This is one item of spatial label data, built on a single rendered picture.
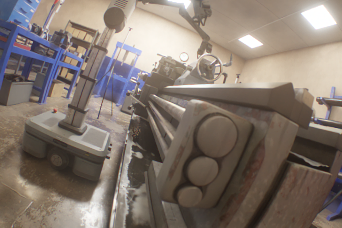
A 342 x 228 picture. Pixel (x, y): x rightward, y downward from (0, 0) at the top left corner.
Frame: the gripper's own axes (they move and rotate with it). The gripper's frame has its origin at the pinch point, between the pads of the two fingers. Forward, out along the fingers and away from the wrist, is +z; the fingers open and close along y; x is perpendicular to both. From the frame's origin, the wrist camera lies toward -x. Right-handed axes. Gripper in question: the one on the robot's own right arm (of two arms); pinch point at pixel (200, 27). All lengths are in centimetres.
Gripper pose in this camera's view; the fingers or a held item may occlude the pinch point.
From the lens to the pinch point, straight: 125.7
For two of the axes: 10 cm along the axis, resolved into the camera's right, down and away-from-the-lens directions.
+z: 1.3, 9.8, 1.3
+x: -9.6, 1.5, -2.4
